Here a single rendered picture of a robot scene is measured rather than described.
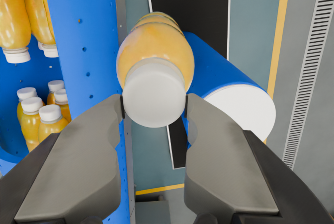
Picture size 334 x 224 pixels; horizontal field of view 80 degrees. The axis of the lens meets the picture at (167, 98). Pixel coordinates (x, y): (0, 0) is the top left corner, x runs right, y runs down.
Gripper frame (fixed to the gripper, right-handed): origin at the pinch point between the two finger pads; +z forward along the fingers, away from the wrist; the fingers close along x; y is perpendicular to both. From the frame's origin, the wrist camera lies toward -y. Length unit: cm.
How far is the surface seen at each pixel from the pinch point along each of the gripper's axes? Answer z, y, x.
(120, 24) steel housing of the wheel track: 52, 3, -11
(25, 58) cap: 28.2, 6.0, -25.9
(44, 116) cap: 23.1, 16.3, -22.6
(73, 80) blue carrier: 19.4, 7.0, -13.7
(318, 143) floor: 151, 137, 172
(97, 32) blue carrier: 23.7, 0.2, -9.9
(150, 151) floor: 139, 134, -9
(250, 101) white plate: 39, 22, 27
